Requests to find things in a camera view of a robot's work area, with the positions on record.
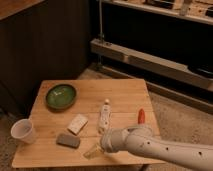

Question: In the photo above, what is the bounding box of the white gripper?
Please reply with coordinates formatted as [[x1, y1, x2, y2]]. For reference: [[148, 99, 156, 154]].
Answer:
[[83, 129, 128, 159]]

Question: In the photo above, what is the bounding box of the white rectangular sponge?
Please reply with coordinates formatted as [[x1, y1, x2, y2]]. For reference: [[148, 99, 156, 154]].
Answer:
[[67, 114, 88, 135]]

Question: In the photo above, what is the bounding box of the metal shelving unit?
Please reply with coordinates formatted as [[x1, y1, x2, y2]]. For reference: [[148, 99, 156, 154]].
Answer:
[[89, 0, 213, 114]]

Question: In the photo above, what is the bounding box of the dark wooden cabinet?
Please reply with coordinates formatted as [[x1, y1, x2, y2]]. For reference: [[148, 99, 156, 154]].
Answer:
[[0, 0, 90, 115]]

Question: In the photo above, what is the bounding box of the white plastic cup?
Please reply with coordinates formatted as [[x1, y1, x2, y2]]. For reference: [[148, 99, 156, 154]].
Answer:
[[11, 119, 36, 144]]

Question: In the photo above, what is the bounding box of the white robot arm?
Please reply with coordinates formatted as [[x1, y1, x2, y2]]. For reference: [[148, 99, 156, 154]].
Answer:
[[84, 124, 213, 171]]

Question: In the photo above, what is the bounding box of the wooden table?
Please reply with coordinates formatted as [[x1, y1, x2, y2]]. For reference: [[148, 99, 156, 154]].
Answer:
[[12, 79, 159, 168]]

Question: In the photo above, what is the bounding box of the green ceramic bowl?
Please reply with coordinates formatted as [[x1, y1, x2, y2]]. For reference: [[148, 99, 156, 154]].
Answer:
[[45, 84, 77, 110]]

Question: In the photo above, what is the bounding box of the white tube with cap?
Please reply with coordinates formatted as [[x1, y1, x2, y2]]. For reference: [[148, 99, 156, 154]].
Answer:
[[98, 99, 111, 134]]

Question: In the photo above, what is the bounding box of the red orange carrot toy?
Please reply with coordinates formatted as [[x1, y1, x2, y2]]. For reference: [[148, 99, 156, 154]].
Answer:
[[138, 109, 145, 124]]

